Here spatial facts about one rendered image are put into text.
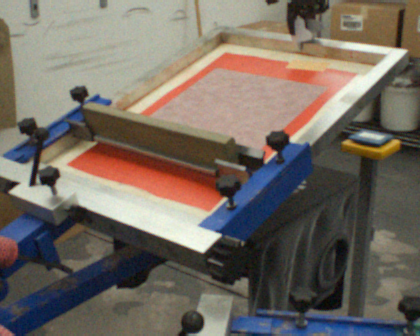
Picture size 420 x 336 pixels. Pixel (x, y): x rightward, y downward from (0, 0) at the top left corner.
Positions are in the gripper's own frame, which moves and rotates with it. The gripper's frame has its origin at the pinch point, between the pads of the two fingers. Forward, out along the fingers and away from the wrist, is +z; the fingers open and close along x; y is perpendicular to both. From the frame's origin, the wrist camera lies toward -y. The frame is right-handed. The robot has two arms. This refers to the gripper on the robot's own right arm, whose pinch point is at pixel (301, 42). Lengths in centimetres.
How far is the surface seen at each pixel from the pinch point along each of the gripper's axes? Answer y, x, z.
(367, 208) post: 13, 6, 55
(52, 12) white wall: -200, 71, 38
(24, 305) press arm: 0, -100, 8
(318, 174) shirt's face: 12.9, -18.2, 27.4
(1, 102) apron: -196, 22, 66
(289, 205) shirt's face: 17.7, -38.9, 21.7
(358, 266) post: 12, 0, 74
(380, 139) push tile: 15.3, 12.2, 33.8
